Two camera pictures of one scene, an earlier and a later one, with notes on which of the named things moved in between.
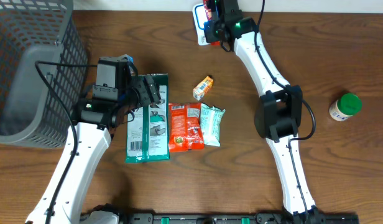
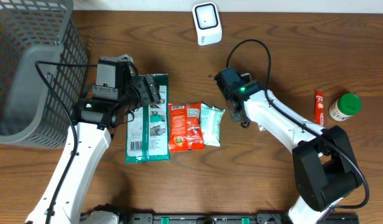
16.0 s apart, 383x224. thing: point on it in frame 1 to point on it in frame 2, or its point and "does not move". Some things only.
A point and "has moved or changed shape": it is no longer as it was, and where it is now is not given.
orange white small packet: (200, 90) has moved or changed shape
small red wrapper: (207, 8) to (319, 108)
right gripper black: (211, 35) to (234, 117)
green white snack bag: (148, 128) does not move
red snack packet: (185, 132) does not move
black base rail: (141, 218) does not move
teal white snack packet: (211, 117) does not move
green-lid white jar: (344, 108) does not move
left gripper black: (143, 86) does not move
